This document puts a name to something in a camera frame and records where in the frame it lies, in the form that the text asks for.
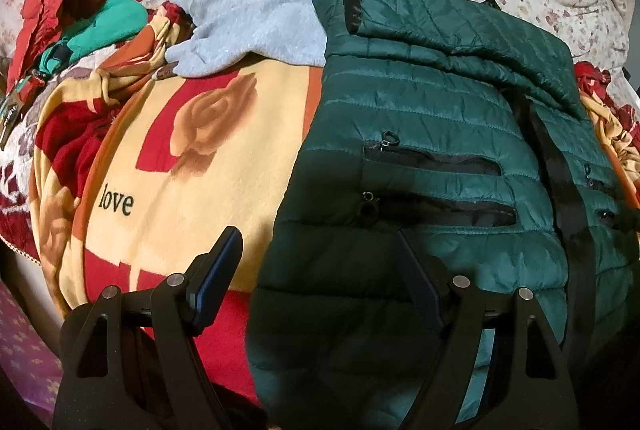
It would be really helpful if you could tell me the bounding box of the yellow red rose blanket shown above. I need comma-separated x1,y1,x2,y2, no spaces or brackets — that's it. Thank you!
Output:
27,2,640,411

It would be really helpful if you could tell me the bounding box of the dark green puffer jacket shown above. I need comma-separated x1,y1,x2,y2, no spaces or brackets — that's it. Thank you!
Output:
246,0,639,429

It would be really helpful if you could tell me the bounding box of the teal green garment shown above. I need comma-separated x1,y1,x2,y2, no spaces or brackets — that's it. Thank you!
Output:
36,0,148,78

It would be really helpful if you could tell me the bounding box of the light grey sweater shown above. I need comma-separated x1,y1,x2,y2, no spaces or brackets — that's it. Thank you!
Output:
165,0,326,78

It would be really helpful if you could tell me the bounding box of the purple patterned mat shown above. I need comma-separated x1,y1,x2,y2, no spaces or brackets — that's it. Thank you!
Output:
1,283,62,429

